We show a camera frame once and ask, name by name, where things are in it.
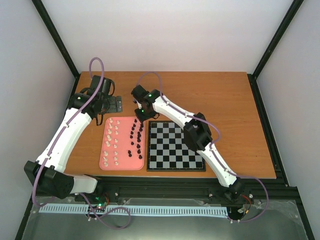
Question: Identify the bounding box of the black aluminium frame rail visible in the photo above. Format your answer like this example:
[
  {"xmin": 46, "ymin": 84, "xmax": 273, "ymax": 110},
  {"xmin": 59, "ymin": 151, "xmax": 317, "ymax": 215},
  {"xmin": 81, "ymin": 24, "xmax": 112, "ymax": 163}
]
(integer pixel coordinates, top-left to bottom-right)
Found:
[{"xmin": 86, "ymin": 177, "xmax": 300, "ymax": 205}]

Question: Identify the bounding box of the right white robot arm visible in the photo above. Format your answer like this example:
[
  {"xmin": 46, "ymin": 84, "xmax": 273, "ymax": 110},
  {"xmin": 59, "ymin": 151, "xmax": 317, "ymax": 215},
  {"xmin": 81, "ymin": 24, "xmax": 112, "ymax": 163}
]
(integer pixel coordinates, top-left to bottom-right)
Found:
[{"xmin": 131, "ymin": 84, "xmax": 245, "ymax": 203}]

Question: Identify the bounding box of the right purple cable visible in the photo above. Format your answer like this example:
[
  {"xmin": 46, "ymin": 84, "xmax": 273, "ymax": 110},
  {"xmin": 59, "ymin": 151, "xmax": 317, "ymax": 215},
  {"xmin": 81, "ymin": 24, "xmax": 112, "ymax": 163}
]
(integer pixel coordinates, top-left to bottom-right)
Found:
[{"xmin": 136, "ymin": 71, "xmax": 270, "ymax": 224}]

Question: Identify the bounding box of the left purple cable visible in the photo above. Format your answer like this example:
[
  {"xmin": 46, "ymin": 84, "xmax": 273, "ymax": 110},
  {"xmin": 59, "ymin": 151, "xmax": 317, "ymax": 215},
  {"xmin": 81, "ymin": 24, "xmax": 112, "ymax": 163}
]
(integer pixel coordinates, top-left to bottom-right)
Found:
[{"xmin": 32, "ymin": 57, "xmax": 132, "ymax": 230}]

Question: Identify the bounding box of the purple cable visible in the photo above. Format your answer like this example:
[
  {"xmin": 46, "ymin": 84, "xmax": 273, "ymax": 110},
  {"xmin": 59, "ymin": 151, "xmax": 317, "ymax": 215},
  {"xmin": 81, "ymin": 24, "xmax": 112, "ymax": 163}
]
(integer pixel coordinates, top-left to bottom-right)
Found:
[
  {"xmin": 32, "ymin": 57, "xmax": 132, "ymax": 230},
  {"xmin": 136, "ymin": 71, "xmax": 270, "ymax": 224}
]

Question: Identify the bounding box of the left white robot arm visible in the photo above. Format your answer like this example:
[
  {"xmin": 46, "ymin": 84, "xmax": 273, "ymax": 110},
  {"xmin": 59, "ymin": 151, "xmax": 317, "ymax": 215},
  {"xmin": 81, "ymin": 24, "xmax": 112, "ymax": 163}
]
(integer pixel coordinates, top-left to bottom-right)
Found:
[{"xmin": 24, "ymin": 75, "xmax": 120, "ymax": 202}]

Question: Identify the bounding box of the light blue slotted cable duct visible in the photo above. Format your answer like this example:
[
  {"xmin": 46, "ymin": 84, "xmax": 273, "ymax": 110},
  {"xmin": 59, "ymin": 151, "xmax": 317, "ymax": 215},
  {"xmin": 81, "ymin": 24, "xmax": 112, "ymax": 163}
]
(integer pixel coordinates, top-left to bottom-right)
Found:
[{"xmin": 38, "ymin": 203, "xmax": 228, "ymax": 218}]

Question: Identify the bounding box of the pink plastic tray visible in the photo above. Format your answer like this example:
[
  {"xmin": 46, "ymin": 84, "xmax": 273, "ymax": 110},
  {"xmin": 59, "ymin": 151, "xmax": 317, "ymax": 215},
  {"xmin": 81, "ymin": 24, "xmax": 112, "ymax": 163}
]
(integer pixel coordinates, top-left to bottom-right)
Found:
[{"xmin": 99, "ymin": 116, "xmax": 146, "ymax": 171}]

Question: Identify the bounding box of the black white chessboard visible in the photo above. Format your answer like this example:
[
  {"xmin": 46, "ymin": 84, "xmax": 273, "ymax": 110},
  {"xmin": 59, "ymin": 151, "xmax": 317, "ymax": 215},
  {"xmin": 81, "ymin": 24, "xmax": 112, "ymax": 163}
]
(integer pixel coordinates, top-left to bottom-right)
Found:
[{"xmin": 146, "ymin": 121, "xmax": 206, "ymax": 172}]

